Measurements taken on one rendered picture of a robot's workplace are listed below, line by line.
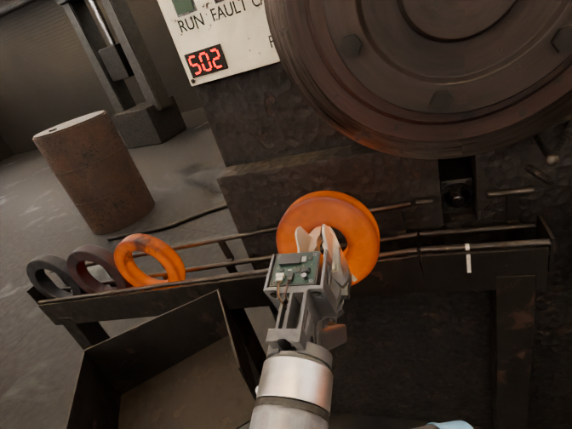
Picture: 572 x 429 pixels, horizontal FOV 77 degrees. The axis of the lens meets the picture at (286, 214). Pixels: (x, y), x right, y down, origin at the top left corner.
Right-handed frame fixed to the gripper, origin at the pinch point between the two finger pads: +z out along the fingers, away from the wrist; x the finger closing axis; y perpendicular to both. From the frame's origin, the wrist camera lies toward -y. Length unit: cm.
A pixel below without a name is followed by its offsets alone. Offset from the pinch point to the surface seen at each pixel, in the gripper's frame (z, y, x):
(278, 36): 17.8, 22.5, 2.0
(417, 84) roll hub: 7.4, 16.1, -15.2
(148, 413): -21.9, -19.4, 36.4
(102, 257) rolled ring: 10, -13, 64
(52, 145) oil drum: 146, -41, 235
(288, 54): 17.1, 20.0, 1.2
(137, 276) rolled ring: 9, -20, 58
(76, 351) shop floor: 15, -89, 157
